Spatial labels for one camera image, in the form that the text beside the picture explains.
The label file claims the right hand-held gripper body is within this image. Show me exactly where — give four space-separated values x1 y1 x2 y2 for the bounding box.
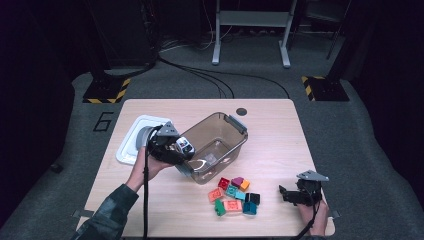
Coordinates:
292 169 330 207

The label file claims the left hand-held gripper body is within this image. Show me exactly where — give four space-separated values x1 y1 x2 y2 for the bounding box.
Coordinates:
146 121 184 166

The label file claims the white and black toy car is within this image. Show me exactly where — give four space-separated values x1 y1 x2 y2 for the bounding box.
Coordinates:
175 136 196 155

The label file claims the black building block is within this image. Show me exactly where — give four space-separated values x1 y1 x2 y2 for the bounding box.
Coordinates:
244 192 261 206

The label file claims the clear brown plastic storage box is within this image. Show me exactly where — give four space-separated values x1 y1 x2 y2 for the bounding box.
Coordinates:
174 111 249 186

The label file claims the dark blue-teal building block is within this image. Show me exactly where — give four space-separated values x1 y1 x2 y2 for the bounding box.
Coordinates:
242 201 258 216

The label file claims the small coral building block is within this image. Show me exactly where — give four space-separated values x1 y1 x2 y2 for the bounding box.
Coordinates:
208 187 224 203

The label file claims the long pink building block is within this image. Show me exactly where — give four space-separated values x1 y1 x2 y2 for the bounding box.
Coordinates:
222 199 243 214

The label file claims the person's left hand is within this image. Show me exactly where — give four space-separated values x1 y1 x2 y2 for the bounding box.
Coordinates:
133 146 175 188

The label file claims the person's right hand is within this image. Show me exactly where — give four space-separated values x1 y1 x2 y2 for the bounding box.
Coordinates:
296 199 331 238

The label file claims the green building block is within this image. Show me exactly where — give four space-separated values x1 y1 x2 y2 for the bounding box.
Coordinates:
214 198 227 217

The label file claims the black stand base striped tape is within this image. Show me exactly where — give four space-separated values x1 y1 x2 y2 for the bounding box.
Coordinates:
82 77 132 104
301 75 350 102

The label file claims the black equipment cabinet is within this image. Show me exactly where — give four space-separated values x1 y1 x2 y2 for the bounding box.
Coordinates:
84 0 158 69

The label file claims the right hand-held gripper black cable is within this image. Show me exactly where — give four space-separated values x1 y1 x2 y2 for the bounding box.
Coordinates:
290 186 324 240

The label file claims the hand-held gripper black cable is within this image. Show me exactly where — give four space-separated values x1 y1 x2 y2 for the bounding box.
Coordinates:
142 125 159 240
290 186 324 240

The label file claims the white lid with grey handle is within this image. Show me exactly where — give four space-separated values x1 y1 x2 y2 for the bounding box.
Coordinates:
115 114 173 167

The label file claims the left hand-held gripper black cable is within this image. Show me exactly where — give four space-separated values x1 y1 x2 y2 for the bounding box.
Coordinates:
142 125 159 240

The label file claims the thin black floor cable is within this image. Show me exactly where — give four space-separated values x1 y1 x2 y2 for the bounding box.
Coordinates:
179 66 225 100
194 67 291 100
156 54 235 100

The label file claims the thick black floor cable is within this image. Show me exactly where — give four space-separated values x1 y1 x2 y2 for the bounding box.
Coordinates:
103 19 161 79

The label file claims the white floor cable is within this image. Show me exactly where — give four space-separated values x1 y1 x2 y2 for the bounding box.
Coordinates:
159 24 234 53

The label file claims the white metal stand frame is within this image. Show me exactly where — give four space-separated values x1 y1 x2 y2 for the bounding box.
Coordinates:
212 0 299 69

